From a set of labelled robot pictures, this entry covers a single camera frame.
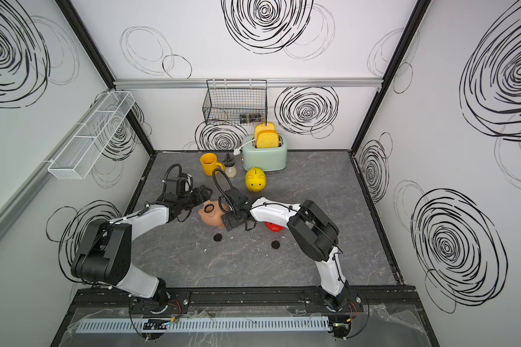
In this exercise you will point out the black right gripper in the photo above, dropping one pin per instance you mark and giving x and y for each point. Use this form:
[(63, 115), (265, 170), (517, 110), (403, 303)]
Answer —
[(230, 215)]

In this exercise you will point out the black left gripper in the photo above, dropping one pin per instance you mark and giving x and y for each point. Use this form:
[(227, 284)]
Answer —
[(205, 196)]

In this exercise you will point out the pink piggy bank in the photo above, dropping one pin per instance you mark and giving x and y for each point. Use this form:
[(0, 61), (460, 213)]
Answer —
[(214, 219)]

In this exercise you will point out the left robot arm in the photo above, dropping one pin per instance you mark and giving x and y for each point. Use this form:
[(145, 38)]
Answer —
[(104, 254)]

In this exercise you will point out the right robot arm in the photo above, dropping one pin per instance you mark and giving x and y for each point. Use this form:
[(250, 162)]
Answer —
[(314, 232)]

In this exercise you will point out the yellow piggy bank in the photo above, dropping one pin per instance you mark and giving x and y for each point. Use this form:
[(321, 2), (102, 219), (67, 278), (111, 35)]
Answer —
[(255, 180)]

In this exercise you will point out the red piggy bank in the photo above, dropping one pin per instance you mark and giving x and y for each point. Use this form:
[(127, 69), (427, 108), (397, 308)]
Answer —
[(274, 227)]

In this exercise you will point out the yellow ceramic mug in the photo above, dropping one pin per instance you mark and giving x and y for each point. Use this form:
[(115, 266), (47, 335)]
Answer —
[(209, 163)]

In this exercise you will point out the glass sugar jar with spoon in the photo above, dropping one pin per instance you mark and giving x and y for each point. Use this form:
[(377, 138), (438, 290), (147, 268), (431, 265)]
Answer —
[(230, 165)]

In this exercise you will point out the mint green toaster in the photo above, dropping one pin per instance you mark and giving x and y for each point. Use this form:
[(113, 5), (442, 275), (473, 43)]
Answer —
[(266, 159)]

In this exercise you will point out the yellow toast slice front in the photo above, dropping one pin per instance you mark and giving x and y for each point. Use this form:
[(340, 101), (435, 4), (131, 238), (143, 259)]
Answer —
[(267, 139)]

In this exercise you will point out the yellow toast slice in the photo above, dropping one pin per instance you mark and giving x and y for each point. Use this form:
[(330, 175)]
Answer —
[(267, 139), (263, 127)]

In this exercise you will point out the yellow toast slice rear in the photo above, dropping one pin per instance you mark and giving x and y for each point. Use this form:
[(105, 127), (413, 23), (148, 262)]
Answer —
[(263, 127)]

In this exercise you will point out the dark item in basket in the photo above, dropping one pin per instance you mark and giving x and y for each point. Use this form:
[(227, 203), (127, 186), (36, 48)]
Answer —
[(248, 119)]

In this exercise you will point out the black corner frame post left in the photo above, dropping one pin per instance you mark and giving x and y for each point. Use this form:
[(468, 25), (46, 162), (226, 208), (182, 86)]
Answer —
[(78, 27)]

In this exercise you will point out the black corner frame post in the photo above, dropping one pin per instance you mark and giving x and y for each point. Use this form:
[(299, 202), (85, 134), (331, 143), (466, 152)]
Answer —
[(78, 27), (405, 41)]

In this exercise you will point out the black wire basket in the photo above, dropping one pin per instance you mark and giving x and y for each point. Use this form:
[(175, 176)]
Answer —
[(225, 100)]

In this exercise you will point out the white wire shelf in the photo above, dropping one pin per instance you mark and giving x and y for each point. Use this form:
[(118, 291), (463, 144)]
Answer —
[(76, 159)]

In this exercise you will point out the white slotted cable duct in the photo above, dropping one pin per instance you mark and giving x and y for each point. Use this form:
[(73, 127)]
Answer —
[(203, 325)]

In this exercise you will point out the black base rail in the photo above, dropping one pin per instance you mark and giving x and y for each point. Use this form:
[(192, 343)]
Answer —
[(310, 298)]

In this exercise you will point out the black corner frame post right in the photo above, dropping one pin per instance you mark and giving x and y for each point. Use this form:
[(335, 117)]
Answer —
[(405, 41)]

